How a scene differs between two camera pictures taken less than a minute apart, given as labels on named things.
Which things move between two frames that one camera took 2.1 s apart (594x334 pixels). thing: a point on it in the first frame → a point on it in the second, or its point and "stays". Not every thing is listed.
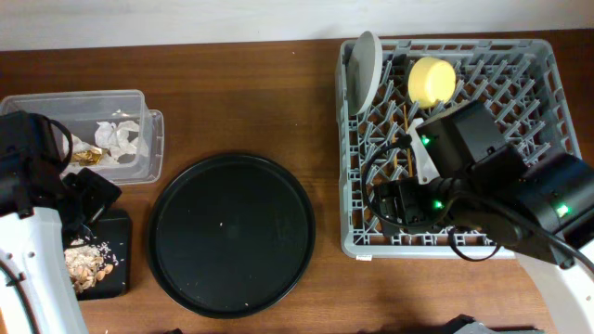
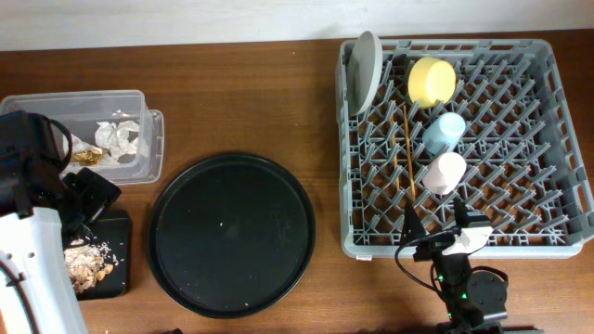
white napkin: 109,158 → 76,145
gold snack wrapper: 87,158 stays
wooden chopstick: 407,147 stays
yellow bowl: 431,82 stays
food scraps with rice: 88,263 stays
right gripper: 405,187 → 432,246
